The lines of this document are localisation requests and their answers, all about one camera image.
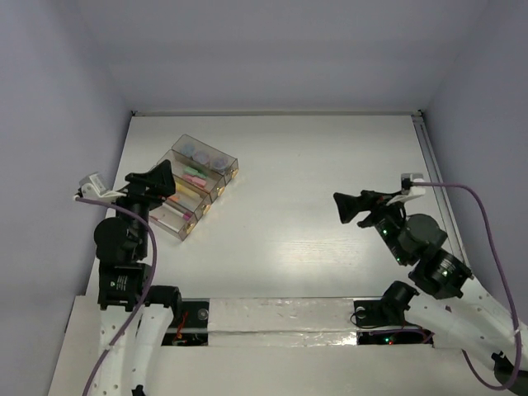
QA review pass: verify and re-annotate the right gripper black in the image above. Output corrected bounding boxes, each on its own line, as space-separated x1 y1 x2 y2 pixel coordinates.
333 188 408 265

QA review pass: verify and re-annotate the white pen magenta cap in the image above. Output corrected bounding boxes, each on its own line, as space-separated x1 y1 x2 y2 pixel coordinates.
163 204 191 220

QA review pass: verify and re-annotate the green highlighter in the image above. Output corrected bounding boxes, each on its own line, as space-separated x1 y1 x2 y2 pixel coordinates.
184 167 205 178

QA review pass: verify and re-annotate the pink highlighter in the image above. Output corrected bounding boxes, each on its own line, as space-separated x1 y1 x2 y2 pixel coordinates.
182 174 201 182

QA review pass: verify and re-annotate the blue glitter jar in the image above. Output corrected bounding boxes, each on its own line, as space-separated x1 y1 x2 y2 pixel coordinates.
179 143 198 158

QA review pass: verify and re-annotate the white pen red cap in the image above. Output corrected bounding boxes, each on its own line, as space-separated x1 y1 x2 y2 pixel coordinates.
151 216 179 233

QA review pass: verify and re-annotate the yellow highlighter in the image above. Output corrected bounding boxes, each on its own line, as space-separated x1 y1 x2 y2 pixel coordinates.
176 184 201 200

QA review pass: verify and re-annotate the clear highlighter orange tip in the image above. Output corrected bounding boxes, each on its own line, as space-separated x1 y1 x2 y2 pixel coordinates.
177 197 198 210

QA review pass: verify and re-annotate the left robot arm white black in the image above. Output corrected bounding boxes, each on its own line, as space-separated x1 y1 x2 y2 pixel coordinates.
74 160 182 395

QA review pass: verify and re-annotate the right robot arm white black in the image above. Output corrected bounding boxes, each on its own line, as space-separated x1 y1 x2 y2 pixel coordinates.
333 179 527 395

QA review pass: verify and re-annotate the clear drawer organizer top compartment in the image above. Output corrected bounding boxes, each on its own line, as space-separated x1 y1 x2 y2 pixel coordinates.
172 134 239 182

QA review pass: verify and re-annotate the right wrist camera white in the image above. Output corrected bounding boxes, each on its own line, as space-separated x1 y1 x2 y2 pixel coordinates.
388 172 426 205

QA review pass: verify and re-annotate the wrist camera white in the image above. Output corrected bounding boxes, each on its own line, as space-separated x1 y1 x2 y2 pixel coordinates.
388 172 426 205
74 172 125 203

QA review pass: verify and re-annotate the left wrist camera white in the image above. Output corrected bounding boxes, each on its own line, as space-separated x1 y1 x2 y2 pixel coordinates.
74 172 125 203

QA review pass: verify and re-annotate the aluminium rail right edge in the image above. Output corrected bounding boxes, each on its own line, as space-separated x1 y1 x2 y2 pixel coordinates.
411 115 469 267

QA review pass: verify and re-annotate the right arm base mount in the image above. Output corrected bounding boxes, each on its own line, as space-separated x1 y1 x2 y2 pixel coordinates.
349 280 433 346

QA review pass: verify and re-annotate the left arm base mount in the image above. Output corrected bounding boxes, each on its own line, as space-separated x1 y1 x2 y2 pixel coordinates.
162 299 210 347

